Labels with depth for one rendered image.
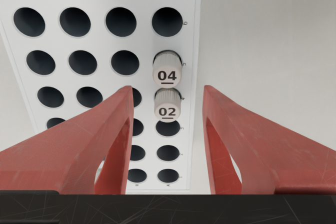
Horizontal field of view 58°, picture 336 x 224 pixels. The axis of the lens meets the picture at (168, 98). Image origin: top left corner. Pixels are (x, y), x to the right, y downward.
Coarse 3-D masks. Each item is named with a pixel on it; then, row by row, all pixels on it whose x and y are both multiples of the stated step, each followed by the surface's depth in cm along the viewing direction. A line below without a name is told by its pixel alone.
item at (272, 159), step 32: (224, 96) 11; (224, 128) 9; (256, 128) 7; (288, 128) 8; (224, 160) 11; (256, 160) 6; (288, 160) 6; (320, 160) 6; (224, 192) 10; (256, 192) 6; (288, 192) 5; (320, 192) 5
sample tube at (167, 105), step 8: (160, 88) 15; (168, 88) 14; (160, 96) 14; (168, 96) 14; (176, 96) 14; (160, 104) 13; (168, 104) 13; (176, 104) 14; (160, 112) 14; (168, 112) 14; (176, 112) 14; (168, 120) 14
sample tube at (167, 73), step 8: (160, 56) 13; (168, 56) 13; (176, 56) 13; (160, 64) 12; (168, 64) 12; (176, 64) 12; (152, 72) 13; (160, 72) 12; (168, 72) 12; (176, 72) 12; (160, 80) 13; (168, 80) 13; (176, 80) 13
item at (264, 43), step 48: (240, 0) 16; (288, 0) 16; (0, 48) 17; (240, 48) 17; (288, 48) 17; (0, 96) 19; (240, 96) 19; (288, 96) 19; (0, 144) 22; (144, 192) 25; (192, 192) 25
